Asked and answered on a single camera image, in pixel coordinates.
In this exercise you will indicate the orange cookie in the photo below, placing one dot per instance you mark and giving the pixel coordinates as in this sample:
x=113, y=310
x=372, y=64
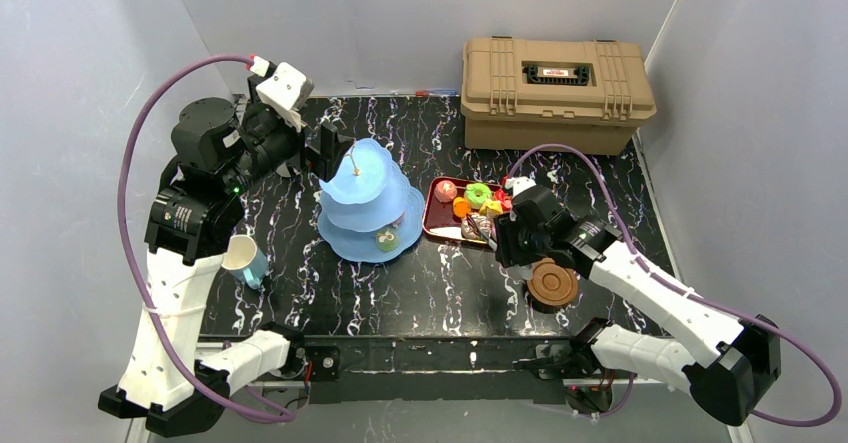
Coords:
x=461, y=207

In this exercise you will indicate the red rectangular tray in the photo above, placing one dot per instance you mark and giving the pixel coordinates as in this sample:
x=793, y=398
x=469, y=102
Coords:
x=440, y=222

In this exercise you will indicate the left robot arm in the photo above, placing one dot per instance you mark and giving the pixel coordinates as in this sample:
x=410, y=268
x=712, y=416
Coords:
x=220, y=154

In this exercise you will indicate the tan plastic toolbox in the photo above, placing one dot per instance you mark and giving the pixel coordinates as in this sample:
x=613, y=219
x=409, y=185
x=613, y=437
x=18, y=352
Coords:
x=517, y=94

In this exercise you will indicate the red glazed donut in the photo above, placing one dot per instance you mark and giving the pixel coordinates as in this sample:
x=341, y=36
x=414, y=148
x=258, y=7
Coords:
x=504, y=199

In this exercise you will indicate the yellow cake slice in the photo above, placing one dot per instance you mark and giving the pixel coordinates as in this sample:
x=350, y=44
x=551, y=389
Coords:
x=491, y=208

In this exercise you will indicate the green sugared cake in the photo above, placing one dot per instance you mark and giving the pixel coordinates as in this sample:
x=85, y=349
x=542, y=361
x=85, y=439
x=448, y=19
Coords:
x=388, y=239

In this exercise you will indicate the pink sugared cake ball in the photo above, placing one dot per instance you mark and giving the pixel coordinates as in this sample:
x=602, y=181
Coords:
x=399, y=220

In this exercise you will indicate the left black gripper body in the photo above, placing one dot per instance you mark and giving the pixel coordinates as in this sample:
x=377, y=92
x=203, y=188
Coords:
x=324, y=150

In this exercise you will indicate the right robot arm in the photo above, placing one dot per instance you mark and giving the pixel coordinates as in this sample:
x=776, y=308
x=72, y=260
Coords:
x=724, y=363

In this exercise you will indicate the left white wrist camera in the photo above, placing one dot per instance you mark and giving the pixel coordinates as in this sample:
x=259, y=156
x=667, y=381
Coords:
x=286, y=91

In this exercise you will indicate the green glazed donut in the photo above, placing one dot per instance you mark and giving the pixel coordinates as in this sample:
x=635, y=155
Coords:
x=477, y=193

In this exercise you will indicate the round brown wooden box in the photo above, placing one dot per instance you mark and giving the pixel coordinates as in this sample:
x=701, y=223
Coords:
x=552, y=287

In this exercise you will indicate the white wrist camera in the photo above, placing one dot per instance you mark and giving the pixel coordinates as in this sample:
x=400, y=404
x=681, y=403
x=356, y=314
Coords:
x=516, y=185
x=286, y=91

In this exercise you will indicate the red blue pen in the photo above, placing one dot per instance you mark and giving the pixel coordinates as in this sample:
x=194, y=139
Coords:
x=436, y=93

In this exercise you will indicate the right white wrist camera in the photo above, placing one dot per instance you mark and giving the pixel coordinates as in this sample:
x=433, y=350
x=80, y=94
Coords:
x=516, y=185

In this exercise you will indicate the pink sugared cake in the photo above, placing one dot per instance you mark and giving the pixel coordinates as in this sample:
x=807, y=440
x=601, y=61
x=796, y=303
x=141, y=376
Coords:
x=445, y=191

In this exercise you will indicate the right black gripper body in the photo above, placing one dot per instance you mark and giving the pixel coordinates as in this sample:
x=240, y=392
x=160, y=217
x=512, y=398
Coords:
x=505, y=244

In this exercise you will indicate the blue three-tier cake stand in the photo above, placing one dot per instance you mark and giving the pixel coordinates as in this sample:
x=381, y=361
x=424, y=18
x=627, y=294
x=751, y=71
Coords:
x=369, y=192

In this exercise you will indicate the light blue cup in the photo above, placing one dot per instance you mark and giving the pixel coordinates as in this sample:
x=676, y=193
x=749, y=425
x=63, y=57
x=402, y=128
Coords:
x=245, y=261

